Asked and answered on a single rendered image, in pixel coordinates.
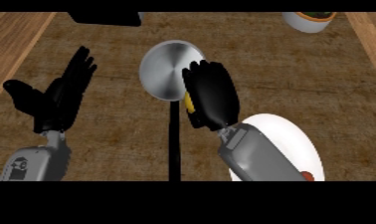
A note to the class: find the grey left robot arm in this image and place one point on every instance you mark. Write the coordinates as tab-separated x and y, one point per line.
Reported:
38	161

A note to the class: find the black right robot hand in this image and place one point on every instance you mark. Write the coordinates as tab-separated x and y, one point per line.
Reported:
215	95

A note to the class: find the red fruit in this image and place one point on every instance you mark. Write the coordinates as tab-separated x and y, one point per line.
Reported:
306	176

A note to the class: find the black appliance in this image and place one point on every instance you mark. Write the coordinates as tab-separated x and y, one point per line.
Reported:
104	18

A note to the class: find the white pot with plant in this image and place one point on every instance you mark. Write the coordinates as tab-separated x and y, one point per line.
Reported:
308	20

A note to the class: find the yellow lemon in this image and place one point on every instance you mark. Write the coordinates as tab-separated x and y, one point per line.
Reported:
188	102

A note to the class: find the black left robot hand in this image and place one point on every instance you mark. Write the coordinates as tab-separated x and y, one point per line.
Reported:
60	98

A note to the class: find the white plate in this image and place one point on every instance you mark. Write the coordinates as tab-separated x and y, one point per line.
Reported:
293	141

